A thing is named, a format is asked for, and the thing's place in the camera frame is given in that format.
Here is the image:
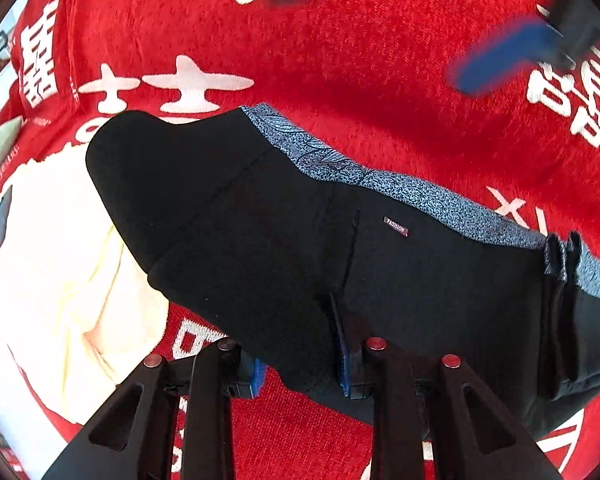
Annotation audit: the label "black pants with patterned stripe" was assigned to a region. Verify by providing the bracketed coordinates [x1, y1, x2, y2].
[86, 104, 600, 437]

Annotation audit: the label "cream white cloth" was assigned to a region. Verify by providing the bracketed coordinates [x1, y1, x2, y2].
[0, 145, 169, 425]

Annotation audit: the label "red blanket with white characters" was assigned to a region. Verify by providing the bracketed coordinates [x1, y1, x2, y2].
[0, 0, 600, 479]

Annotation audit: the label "black smartphone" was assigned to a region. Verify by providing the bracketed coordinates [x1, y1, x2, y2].
[0, 186, 12, 249]

